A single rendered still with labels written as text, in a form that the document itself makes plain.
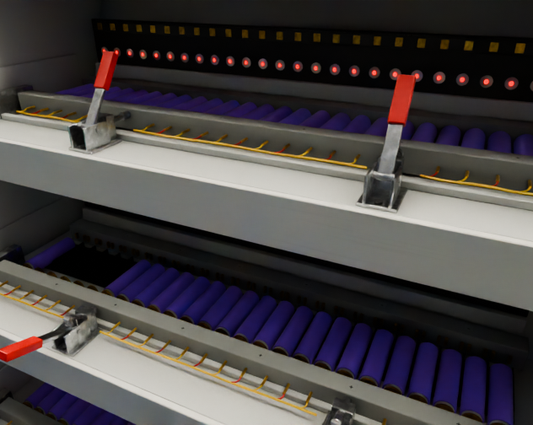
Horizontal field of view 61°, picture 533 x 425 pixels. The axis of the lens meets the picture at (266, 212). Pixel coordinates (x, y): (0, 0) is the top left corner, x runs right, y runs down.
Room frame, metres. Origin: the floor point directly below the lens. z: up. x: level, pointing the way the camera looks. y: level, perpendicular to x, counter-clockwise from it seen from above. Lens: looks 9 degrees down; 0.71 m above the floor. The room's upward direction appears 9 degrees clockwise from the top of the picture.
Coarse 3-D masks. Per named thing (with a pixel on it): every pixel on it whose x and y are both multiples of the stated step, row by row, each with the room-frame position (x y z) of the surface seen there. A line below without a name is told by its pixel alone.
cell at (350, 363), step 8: (360, 328) 0.42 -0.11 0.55; (368, 328) 0.42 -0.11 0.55; (352, 336) 0.41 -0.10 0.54; (360, 336) 0.41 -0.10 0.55; (368, 336) 0.41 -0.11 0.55; (352, 344) 0.40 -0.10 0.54; (360, 344) 0.40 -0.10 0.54; (368, 344) 0.41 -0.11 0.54; (344, 352) 0.39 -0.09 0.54; (352, 352) 0.39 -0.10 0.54; (360, 352) 0.39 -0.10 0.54; (344, 360) 0.38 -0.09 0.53; (352, 360) 0.38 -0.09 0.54; (360, 360) 0.38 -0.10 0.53; (336, 368) 0.38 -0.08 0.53; (344, 368) 0.37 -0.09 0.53; (352, 368) 0.37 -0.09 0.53
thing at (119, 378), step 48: (0, 240) 0.53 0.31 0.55; (48, 240) 0.60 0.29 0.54; (192, 240) 0.54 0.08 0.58; (384, 288) 0.45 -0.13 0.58; (0, 336) 0.43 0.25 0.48; (96, 336) 0.43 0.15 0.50; (96, 384) 0.39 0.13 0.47; (144, 384) 0.37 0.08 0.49; (192, 384) 0.37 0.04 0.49; (240, 384) 0.38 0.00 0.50; (528, 384) 0.38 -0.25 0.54
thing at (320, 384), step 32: (32, 288) 0.48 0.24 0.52; (64, 288) 0.46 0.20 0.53; (128, 320) 0.43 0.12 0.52; (160, 320) 0.42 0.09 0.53; (192, 352) 0.40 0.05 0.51; (224, 352) 0.38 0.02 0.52; (256, 352) 0.38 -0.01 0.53; (288, 384) 0.36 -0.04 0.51; (320, 384) 0.35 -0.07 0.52; (352, 384) 0.35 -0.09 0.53; (384, 416) 0.33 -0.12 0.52; (416, 416) 0.32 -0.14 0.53; (448, 416) 0.32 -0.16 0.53
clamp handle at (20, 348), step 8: (64, 320) 0.41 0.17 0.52; (72, 320) 0.41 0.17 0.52; (64, 328) 0.41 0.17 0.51; (72, 328) 0.41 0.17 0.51; (32, 336) 0.38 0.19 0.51; (40, 336) 0.39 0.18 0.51; (48, 336) 0.39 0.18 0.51; (56, 336) 0.39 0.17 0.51; (16, 344) 0.36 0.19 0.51; (24, 344) 0.36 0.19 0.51; (32, 344) 0.37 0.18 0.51; (40, 344) 0.38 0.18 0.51; (0, 352) 0.35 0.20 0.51; (8, 352) 0.35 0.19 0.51; (16, 352) 0.35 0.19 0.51; (24, 352) 0.36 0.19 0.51; (8, 360) 0.35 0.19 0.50
